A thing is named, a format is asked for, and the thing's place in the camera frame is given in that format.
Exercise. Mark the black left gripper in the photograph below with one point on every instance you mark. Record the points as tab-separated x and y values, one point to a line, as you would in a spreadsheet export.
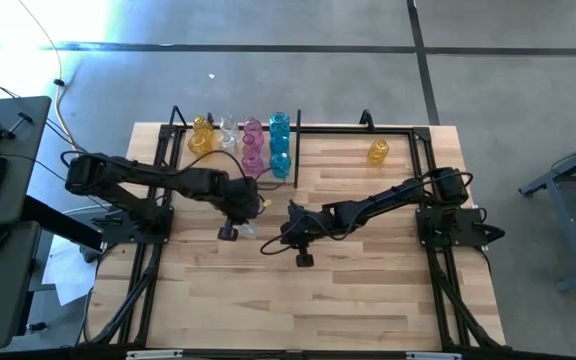
240	200

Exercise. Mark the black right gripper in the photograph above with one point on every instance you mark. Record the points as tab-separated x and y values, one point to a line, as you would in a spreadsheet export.
313	225

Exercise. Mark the pink glass vase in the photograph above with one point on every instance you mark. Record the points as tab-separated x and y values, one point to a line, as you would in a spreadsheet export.
253	126
252	164
249	145

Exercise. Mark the teal embossed glass vase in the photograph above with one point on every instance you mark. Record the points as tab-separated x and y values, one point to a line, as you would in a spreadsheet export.
280	166

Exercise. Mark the yellow ribbed glass vase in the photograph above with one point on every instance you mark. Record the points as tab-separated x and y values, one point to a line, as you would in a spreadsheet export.
201	124
199	144

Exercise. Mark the teal square glass vase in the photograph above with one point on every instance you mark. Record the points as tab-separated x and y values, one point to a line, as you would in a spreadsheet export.
279	122

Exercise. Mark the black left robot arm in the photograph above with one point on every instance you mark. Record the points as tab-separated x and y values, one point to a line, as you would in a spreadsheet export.
168	180

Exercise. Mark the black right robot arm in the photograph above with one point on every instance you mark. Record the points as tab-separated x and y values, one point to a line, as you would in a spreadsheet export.
393	195

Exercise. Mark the yellow glass bottle vase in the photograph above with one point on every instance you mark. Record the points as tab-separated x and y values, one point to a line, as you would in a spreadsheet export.
378	152

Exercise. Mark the grey caster wheel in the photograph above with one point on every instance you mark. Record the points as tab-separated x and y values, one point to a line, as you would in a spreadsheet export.
88	255

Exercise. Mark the white paper sheet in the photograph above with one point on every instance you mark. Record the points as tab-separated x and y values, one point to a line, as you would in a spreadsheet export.
68	272

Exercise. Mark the small black floor object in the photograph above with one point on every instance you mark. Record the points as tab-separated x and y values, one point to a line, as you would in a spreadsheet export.
38	327

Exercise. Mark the black shelf divider post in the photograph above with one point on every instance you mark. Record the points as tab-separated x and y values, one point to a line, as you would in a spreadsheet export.
297	150

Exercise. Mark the black metal table frame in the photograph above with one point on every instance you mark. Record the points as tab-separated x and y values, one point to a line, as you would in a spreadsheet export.
343	129

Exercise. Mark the silver edge bracket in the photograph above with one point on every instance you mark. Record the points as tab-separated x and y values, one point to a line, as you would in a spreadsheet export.
154	354
433	356

